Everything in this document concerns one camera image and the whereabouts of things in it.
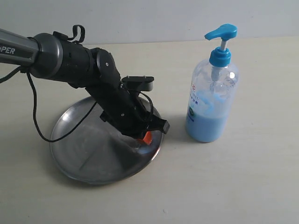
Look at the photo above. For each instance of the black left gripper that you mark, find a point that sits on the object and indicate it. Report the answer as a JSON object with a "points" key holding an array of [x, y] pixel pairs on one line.
{"points": [[126, 112]]}

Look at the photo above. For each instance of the clear blue pump soap bottle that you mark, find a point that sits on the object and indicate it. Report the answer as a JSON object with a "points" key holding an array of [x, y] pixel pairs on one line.
{"points": [[213, 87]]}

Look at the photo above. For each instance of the round stainless steel plate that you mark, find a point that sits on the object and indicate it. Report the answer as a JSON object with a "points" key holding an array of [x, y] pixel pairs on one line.
{"points": [[95, 152]]}

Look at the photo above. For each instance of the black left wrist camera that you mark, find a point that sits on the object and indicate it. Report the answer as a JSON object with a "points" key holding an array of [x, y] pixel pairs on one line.
{"points": [[138, 83]]}

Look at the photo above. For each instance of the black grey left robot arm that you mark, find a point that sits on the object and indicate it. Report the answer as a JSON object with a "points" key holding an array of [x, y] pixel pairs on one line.
{"points": [[58, 57]]}

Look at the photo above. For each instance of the blue soap blob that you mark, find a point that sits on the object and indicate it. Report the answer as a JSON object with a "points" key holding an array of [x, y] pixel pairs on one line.
{"points": [[141, 147]]}

